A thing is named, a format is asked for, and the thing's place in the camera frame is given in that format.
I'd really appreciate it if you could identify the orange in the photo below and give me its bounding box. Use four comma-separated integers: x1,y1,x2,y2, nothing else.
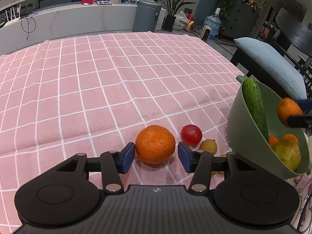
135,125,176,165
280,134,299,145
277,97,302,127
269,135,279,147

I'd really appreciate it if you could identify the large green pear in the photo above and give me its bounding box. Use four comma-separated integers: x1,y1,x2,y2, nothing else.
272,139,301,171

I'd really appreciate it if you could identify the orange back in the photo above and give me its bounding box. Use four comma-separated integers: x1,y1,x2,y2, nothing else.
269,135,279,147

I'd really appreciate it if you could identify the green cucumber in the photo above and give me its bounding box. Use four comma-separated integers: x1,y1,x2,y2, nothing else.
242,78,269,142

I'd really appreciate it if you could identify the brown longan left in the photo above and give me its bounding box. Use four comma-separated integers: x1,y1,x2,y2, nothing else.
211,154,226,176

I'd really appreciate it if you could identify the brown longan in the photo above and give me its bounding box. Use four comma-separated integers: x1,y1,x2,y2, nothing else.
211,154,226,176
199,139,217,155

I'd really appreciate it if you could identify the brown longan top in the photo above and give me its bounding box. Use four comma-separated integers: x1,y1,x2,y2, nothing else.
199,139,217,155

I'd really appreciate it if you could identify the red cherry tomato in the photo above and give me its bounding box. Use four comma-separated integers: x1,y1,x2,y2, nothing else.
180,124,203,146

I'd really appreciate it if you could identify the light blue seat cushion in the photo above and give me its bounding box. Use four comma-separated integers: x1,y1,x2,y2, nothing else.
230,37,307,100

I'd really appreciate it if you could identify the green colander bowl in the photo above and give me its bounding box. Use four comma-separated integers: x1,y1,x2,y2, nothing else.
227,75,312,180

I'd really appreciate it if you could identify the pink checkered tablecloth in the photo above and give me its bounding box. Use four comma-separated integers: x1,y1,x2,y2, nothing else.
1,32,240,233

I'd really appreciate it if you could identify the dark drawer cabinet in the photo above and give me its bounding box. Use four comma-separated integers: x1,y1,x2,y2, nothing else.
223,0,258,39

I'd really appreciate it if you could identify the water jug bottle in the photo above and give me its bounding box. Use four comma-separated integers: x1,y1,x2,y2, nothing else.
204,7,222,40

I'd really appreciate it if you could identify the white plastic bag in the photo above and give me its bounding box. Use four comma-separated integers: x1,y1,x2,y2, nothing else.
172,11,188,31

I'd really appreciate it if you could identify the grey trash bin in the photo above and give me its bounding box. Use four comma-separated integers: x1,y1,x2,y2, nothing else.
132,0,162,32

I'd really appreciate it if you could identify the white marble tv console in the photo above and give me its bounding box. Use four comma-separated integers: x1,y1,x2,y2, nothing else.
1,4,137,54

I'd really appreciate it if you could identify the potted long-leaf plant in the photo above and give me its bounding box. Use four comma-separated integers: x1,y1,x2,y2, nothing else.
158,0,195,32

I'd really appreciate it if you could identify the white wifi router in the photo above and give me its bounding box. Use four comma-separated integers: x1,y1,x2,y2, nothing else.
2,4,21,27

